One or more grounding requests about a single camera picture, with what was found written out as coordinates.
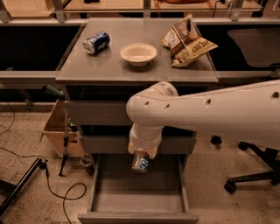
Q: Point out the blue pepsi can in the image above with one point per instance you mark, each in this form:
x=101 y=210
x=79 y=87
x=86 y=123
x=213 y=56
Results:
x=96 y=42

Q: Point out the grey bottom drawer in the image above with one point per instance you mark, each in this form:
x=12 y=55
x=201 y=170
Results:
x=120 y=195

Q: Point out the white paper bowl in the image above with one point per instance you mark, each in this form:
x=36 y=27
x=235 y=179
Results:
x=138 y=54

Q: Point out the grey drawer cabinet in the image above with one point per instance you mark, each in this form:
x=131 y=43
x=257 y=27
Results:
x=108 y=77

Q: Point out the grey top drawer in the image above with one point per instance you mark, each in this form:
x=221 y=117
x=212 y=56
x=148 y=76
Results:
x=98 y=112

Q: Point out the brown chip bag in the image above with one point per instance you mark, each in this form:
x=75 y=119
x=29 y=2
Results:
x=185 y=45

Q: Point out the wooden box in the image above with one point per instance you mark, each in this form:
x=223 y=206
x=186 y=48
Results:
x=54 y=131

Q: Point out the grey middle drawer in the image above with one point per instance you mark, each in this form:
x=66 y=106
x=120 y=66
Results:
x=119 y=144

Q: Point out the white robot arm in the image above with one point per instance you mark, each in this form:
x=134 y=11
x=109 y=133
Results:
x=249 y=113

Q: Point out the grey drawer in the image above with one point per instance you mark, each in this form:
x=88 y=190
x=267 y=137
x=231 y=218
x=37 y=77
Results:
x=119 y=144
x=120 y=195
x=98 y=112

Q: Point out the redbull can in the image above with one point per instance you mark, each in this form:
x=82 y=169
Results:
x=140 y=161

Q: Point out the glass jar on floor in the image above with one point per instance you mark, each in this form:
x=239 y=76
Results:
x=85 y=161

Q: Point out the green handled tool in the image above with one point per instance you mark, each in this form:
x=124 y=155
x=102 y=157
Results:
x=53 y=91

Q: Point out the black stand leg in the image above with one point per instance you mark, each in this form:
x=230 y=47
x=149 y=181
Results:
x=10 y=191

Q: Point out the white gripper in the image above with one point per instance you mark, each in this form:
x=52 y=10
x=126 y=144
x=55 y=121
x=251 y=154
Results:
x=144 y=140

